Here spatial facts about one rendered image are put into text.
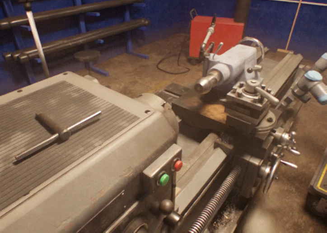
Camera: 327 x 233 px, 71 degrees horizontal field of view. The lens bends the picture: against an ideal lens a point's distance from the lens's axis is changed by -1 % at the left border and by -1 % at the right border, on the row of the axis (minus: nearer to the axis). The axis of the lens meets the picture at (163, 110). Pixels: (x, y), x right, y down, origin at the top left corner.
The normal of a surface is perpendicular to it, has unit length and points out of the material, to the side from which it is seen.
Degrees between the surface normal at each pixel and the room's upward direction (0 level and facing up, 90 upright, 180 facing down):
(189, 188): 36
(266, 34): 90
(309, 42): 90
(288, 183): 0
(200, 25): 90
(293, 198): 0
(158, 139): 45
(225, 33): 90
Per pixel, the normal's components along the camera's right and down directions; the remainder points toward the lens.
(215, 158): 0.46, -0.48
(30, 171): 0.00, -0.83
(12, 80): 0.79, 0.34
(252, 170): -0.62, 0.43
